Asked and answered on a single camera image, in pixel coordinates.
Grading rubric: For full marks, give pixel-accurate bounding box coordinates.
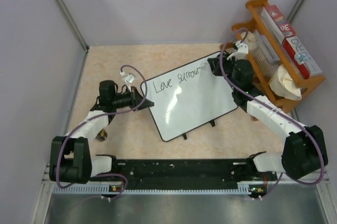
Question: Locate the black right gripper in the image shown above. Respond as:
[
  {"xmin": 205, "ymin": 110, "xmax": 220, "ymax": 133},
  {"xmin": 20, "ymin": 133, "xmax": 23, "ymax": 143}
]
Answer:
[{"xmin": 209, "ymin": 52, "xmax": 239, "ymax": 91}]

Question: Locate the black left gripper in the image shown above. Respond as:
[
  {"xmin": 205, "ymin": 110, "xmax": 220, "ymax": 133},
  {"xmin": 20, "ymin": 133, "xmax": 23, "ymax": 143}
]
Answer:
[{"xmin": 112, "ymin": 86, "xmax": 153, "ymax": 111}]

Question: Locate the white whiteboard black frame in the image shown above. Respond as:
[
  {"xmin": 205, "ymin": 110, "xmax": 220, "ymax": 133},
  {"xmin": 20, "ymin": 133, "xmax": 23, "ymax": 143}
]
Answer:
[{"xmin": 141, "ymin": 52, "xmax": 237, "ymax": 142}]

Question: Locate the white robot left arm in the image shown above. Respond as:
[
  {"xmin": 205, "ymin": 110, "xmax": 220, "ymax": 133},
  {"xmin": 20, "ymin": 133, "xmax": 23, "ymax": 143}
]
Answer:
[{"xmin": 49, "ymin": 80, "xmax": 154, "ymax": 189}]

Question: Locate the cream paper bag upper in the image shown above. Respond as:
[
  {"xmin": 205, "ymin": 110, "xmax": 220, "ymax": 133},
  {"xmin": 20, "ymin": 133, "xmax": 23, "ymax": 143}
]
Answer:
[{"xmin": 244, "ymin": 32, "xmax": 259, "ymax": 56}]

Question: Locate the cream paper bag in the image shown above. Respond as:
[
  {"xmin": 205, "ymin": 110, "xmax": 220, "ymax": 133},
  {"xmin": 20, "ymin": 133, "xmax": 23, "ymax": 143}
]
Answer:
[
  {"xmin": 269, "ymin": 65, "xmax": 302, "ymax": 100},
  {"xmin": 244, "ymin": 32, "xmax": 259, "ymax": 56}
]

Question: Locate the clear plastic straw pack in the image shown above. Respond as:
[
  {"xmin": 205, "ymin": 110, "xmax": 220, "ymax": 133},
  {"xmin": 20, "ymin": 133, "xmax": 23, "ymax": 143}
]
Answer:
[{"xmin": 254, "ymin": 30, "xmax": 280, "ymax": 66}]

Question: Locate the black yellow drink can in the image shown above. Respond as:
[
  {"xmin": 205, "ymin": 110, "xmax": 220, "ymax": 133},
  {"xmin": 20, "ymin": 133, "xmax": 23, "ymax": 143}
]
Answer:
[{"xmin": 95, "ymin": 129, "xmax": 107, "ymax": 141}]

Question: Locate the orange wooden shelf rack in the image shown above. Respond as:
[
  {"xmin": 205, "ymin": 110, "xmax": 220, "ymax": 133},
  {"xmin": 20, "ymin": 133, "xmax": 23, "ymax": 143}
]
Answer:
[{"xmin": 232, "ymin": 0, "xmax": 325, "ymax": 113}]

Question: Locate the cream paper bag lower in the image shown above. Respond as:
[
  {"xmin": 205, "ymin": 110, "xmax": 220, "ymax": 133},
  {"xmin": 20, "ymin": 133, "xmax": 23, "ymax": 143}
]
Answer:
[{"xmin": 269, "ymin": 65, "xmax": 302, "ymax": 100}]

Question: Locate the red white box upper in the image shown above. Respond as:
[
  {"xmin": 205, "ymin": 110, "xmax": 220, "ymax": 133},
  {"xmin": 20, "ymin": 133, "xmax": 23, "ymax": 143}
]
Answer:
[{"xmin": 261, "ymin": 5, "xmax": 297, "ymax": 43}]

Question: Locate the red white box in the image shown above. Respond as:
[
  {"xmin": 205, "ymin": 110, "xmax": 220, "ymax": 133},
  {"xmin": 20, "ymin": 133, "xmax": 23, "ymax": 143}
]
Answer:
[
  {"xmin": 282, "ymin": 36, "xmax": 323, "ymax": 79},
  {"xmin": 261, "ymin": 5, "xmax": 297, "ymax": 43}
]

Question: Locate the red white box lower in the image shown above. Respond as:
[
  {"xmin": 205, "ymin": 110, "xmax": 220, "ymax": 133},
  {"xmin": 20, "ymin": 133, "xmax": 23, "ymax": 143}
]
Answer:
[{"xmin": 282, "ymin": 36, "xmax": 323, "ymax": 79}]

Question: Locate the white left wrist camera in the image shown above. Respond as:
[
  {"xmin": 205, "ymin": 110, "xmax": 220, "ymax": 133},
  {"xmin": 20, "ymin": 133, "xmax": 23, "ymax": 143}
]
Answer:
[{"xmin": 120, "ymin": 72, "xmax": 136, "ymax": 90}]

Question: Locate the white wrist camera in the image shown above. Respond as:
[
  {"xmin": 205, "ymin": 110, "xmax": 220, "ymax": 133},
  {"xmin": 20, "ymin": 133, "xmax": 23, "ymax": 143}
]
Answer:
[
  {"xmin": 120, "ymin": 72, "xmax": 136, "ymax": 90},
  {"xmin": 227, "ymin": 41, "xmax": 249, "ymax": 60}
]

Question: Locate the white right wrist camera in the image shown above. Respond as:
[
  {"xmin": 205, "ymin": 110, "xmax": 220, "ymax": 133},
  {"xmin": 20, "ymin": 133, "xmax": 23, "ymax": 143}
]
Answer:
[{"xmin": 227, "ymin": 41, "xmax": 249, "ymax": 60}]

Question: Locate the grey slotted cable duct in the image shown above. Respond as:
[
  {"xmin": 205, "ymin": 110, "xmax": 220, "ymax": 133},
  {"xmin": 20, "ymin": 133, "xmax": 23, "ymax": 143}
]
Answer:
[{"xmin": 53, "ymin": 182, "xmax": 266, "ymax": 196}]

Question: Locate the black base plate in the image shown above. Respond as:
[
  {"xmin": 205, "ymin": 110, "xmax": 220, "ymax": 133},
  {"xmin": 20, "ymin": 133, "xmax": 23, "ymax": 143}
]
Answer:
[{"xmin": 89, "ymin": 158, "xmax": 284, "ymax": 190}]

